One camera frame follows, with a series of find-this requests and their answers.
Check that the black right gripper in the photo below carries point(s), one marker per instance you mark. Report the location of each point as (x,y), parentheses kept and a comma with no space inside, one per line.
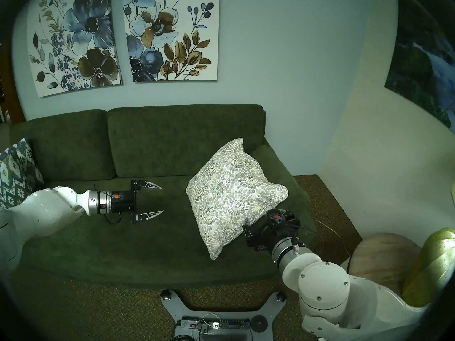
(277,230)

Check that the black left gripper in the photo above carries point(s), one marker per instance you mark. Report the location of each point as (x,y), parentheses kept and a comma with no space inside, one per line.
(122,201)

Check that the pebble print throw pillow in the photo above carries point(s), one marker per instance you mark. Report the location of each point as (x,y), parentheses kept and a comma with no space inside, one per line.
(231,194)

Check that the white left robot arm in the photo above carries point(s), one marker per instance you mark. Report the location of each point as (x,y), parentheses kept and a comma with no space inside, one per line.
(39,212)

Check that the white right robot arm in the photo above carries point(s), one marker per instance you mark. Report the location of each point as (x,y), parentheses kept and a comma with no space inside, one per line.
(334,287)

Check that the green sofa armrest cushion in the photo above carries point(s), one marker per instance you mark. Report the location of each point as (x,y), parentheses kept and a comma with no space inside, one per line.
(295,201)

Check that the dark green fabric sofa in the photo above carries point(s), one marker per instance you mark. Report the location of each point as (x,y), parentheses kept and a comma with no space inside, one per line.
(160,141)

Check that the blue zigzag patterned pillow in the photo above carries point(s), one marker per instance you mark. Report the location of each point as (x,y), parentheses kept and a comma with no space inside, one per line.
(16,180)

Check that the black base caster wheel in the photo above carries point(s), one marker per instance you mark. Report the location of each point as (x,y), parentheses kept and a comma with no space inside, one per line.
(281,296)
(166,295)

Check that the black round base knob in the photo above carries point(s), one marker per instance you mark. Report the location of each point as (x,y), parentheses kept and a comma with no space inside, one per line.
(259,324)

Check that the black power strip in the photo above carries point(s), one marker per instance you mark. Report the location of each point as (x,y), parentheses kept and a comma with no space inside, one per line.
(231,324)

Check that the round wooden side table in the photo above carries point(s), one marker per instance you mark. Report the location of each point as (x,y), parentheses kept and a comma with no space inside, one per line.
(387,258)

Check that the brown leaf flower canvas painting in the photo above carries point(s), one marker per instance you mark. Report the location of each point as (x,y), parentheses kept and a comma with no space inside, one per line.
(170,34)

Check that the blue flower canvas painting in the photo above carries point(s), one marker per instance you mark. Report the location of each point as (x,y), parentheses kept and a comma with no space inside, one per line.
(78,42)

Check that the waterfall landscape poster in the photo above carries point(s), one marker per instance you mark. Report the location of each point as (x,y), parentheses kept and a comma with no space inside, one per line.
(419,59)

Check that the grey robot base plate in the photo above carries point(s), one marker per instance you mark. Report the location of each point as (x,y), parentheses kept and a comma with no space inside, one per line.
(177,310)

